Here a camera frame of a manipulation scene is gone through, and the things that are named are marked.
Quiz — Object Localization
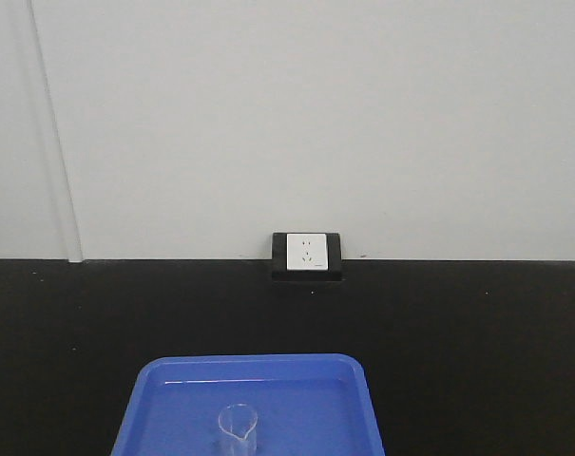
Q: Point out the clear glass beaker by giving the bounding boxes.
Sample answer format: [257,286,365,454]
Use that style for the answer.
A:
[218,403,259,456]

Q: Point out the blue plastic tray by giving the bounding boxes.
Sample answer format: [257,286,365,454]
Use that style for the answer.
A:
[111,353,385,455]

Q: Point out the white wall power socket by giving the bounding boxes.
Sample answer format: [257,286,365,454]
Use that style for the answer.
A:
[271,232,343,282]

